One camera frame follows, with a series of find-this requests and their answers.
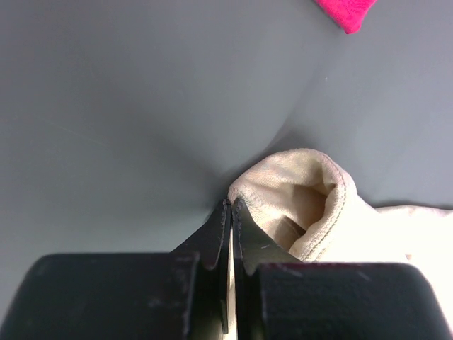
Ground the folded pink t shirt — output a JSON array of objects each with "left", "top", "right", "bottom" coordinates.
[{"left": 315, "top": 0, "right": 377, "bottom": 34}]

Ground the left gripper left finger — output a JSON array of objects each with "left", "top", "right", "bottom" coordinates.
[{"left": 1, "top": 200, "right": 231, "bottom": 339}]

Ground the beige t shirt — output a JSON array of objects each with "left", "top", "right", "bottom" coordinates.
[{"left": 228, "top": 149, "right": 452, "bottom": 333}]

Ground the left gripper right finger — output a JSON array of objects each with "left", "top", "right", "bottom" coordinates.
[{"left": 232, "top": 199, "right": 452, "bottom": 339}]

